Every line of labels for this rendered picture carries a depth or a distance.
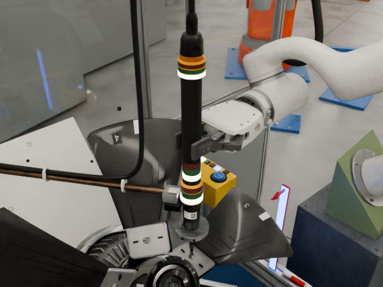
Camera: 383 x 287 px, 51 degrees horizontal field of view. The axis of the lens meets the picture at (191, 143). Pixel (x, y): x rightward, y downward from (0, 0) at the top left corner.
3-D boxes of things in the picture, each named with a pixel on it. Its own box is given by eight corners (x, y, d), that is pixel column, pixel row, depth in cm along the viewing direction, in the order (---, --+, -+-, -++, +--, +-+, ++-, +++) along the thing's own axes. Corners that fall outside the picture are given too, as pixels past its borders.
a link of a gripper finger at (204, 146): (230, 152, 70) (203, 167, 66) (216, 144, 72) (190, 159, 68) (231, 136, 69) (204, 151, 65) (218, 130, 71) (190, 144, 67)
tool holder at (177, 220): (161, 238, 79) (158, 200, 74) (169, 213, 85) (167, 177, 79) (205, 245, 78) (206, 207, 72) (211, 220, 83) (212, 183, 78)
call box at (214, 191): (181, 191, 138) (180, 166, 133) (202, 178, 144) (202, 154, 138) (215, 214, 129) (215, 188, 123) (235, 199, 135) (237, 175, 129)
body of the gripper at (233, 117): (269, 138, 78) (231, 161, 72) (229, 119, 84) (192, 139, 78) (273, 104, 74) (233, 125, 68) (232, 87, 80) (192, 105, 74)
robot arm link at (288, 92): (264, 80, 77) (280, 124, 78) (302, 62, 84) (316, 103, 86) (234, 90, 83) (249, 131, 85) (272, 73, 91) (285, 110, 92)
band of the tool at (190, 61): (175, 80, 61) (175, 62, 60) (181, 69, 65) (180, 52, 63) (203, 82, 60) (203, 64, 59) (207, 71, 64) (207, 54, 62)
